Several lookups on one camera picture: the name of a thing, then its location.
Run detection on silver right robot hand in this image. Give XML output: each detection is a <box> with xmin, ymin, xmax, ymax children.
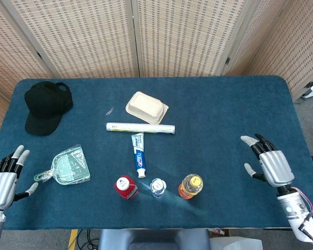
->
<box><xmin>240</xmin><ymin>133</ymin><xmax>295</xmax><ymax>188</ymax></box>

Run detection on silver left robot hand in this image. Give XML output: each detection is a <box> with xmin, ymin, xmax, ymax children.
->
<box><xmin>0</xmin><ymin>145</ymin><xmax>39</xmax><ymax>209</ymax></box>

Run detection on yellow cap orange drink bottle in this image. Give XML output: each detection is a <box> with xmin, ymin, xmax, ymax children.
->
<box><xmin>178</xmin><ymin>173</ymin><xmax>203</xmax><ymax>201</ymax></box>

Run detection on clear water bottle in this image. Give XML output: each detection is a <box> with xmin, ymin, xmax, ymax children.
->
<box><xmin>149</xmin><ymin>178</ymin><xmax>167</xmax><ymax>198</ymax></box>

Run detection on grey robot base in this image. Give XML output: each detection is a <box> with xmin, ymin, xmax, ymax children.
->
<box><xmin>98</xmin><ymin>228</ymin><xmax>211</xmax><ymax>250</ymax></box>

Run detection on green dustpan in plastic bag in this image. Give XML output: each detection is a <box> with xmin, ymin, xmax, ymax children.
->
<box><xmin>33</xmin><ymin>144</ymin><xmax>91</xmax><ymax>186</ymax></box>

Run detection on blue table cloth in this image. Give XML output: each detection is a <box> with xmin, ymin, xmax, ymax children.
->
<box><xmin>0</xmin><ymin>75</ymin><xmax>313</xmax><ymax>231</ymax></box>

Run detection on white box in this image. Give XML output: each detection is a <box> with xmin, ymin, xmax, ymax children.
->
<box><xmin>210</xmin><ymin>238</ymin><xmax>263</xmax><ymax>250</ymax></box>

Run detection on black baseball cap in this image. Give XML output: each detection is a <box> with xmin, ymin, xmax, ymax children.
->
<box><xmin>24</xmin><ymin>81</ymin><xmax>74</xmax><ymax>136</ymax></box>

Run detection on red juice bottle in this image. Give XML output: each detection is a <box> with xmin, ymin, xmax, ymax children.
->
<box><xmin>114</xmin><ymin>175</ymin><xmax>140</xmax><ymax>201</ymax></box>

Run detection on blue white toothpaste tube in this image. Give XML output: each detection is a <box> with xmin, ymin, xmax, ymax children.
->
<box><xmin>130</xmin><ymin>133</ymin><xmax>147</xmax><ymax>179</ymax></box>

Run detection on beige takeaway box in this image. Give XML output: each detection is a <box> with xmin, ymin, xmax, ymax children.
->
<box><xmin>125</xmin><ymin>91</ymin><xmax>169</xmax><ymax>124</ymax></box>

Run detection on white green wrapped roll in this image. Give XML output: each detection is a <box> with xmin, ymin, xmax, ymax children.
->
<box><xmin>105</xmin><ymin>122</ymin><xmax>176</xmax><ymax>135</ymax></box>

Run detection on woven folding screen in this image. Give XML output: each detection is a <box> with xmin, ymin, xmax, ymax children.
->
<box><xmin>0</xmin><ymin>0</ymin><xmax>313</xmax><ymax>128</ymax></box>

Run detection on black pink arm cable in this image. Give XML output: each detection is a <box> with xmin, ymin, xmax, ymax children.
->
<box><xmin>292</xmin><ymin>186</ymin><xmax>313</xmax><ymax>248</ymax></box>

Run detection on black floor cables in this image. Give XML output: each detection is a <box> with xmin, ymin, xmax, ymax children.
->
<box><xmin>77</xmin><ymin>229</ymin><xmax>101</xmax><ymax>250</ymax></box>

